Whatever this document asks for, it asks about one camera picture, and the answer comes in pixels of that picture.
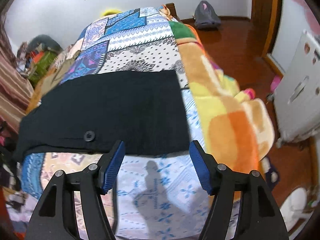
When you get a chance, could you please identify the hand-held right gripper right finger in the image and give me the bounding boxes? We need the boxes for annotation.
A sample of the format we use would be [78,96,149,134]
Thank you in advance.
[189,140,290,240]

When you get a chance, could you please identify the white round fan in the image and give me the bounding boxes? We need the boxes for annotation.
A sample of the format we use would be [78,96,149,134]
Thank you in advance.
[280,187,315,230]

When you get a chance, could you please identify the pink slipper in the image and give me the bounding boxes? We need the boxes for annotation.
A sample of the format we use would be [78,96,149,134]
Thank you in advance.
[270,76,282,93]

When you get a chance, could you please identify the green storage basket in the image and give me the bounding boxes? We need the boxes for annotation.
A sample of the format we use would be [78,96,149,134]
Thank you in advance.
[27,51,59,85]

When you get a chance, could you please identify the olive green pants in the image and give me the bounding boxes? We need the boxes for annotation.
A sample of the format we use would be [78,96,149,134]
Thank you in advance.
[40,55,78,93]

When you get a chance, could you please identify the wooden bed footboard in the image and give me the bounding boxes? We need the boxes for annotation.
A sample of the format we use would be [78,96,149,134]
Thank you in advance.
[165,3,178,18]

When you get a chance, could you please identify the wooden door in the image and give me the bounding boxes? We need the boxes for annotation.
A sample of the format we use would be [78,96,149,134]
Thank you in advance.
[251,0,283,55]

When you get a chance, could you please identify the grey pillow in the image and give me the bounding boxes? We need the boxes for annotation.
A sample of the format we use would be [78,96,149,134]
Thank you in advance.
[26,34,62,52]

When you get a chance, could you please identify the orange yellow fleece blanket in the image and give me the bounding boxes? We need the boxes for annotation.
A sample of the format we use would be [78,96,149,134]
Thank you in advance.
[160,4,275,175]

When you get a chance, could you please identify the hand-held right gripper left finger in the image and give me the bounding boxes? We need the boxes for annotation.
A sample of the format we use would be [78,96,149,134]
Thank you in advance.
[25,140,125,240]

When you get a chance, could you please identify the black pants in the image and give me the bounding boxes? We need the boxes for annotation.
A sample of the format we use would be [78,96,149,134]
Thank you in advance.
[12,70,190,163]

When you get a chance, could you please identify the blue patchwork bedsheet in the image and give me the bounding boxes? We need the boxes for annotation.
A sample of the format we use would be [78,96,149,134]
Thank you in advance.
[20,6,240,240]

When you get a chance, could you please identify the yellow foam tube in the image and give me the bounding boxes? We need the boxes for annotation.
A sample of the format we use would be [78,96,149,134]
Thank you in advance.
[100,8,123,17]

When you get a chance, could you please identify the striped brown curtain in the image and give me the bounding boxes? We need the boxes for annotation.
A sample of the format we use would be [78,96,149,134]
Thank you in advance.
[0,15,34,133]

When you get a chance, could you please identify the floral crumpled cloth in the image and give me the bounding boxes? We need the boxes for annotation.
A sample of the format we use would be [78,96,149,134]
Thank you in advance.
[16,42,35,73]

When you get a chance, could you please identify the grey bag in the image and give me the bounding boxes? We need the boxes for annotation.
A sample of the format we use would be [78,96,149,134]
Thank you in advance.
[194,0,222,29]

